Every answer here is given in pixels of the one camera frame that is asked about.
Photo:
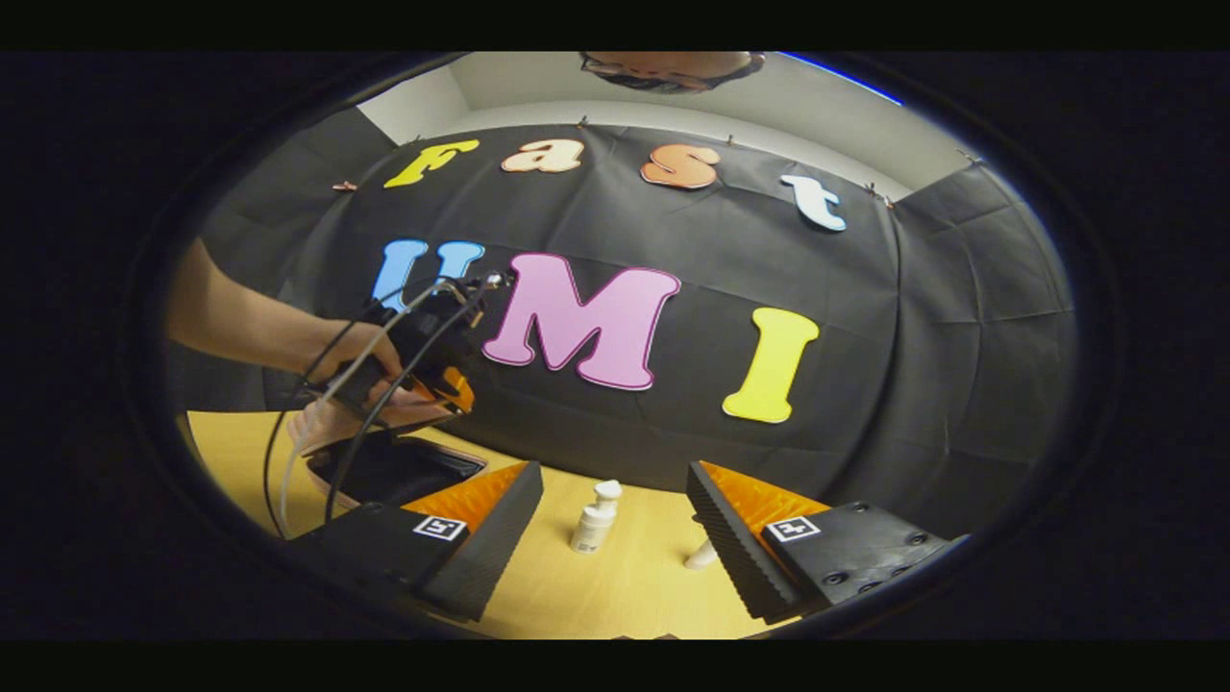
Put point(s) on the white squeeze tube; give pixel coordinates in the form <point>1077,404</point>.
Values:
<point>701,556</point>

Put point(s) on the white pump bottle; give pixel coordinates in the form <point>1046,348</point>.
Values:
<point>593,529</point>

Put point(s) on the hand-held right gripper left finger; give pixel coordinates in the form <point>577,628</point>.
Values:
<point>490,557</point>

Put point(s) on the person's head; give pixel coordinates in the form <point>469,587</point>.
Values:
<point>673,65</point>

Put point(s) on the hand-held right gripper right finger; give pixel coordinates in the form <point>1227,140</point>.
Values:
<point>730,557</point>

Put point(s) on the black backdrop cloth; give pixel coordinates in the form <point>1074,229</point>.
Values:
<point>865,365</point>

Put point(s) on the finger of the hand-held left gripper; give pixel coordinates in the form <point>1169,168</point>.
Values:
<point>454,392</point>

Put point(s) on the pink suitcase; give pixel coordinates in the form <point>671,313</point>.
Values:
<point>404,471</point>

